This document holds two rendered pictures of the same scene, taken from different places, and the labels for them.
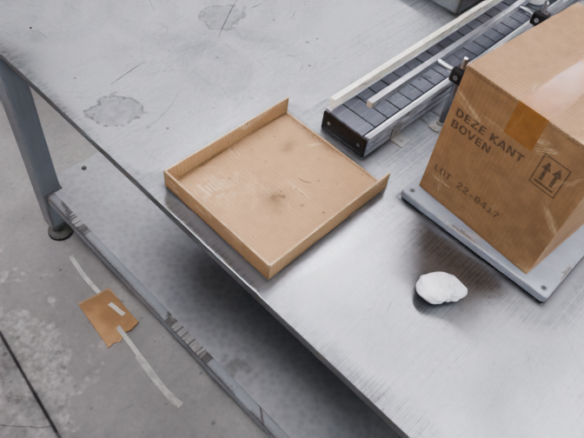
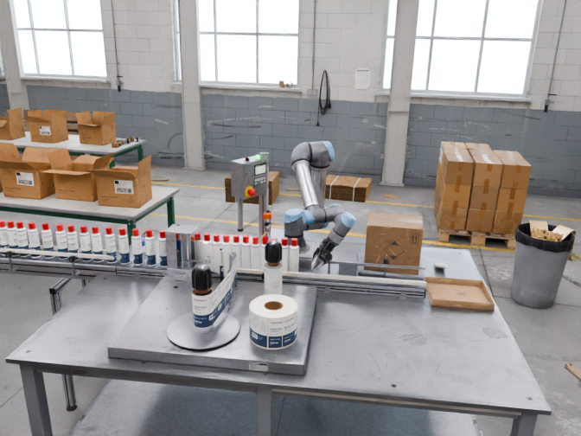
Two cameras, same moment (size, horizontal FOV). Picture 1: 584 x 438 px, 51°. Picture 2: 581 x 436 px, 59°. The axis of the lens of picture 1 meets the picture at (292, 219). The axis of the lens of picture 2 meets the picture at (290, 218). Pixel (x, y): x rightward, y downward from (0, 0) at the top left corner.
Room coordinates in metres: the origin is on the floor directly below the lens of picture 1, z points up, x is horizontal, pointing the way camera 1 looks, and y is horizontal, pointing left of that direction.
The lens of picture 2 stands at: (2.68, 1.64, 2.08)
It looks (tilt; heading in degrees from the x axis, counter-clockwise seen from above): 19 degrees down; 239
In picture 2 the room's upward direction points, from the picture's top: 1 degrees clockwise
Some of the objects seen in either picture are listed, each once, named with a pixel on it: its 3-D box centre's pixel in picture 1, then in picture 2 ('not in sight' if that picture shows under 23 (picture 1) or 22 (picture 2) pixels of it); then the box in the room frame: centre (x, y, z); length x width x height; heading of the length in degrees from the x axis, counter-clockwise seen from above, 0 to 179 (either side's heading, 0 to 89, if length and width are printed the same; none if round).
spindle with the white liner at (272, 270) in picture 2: not in sight; (273, 271); (1.61, -0.30, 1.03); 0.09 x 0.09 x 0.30
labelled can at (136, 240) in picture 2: not in sight; (137, 246); (2.07, -1.00, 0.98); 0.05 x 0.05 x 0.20
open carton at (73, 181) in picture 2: not in sight; (82, 174); (2.05, -2.79, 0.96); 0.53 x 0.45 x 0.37; 48
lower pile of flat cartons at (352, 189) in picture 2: not in sight; (346, 188); (-1.51, -3.92, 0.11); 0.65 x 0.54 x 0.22; 133
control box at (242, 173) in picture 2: not in sight; (249, 177); (1.54, -0.70, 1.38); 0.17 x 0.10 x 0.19; 18
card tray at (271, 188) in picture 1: (278, 179); (457, 292); (0.71, 0.03, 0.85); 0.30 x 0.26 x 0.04; 143
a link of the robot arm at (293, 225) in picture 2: not in sight; (295, 221); (1.21, -0.78, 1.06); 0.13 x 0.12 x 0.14; 166
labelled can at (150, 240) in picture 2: not in sight; (150, 247); (2.01, -0.96, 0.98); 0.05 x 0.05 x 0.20
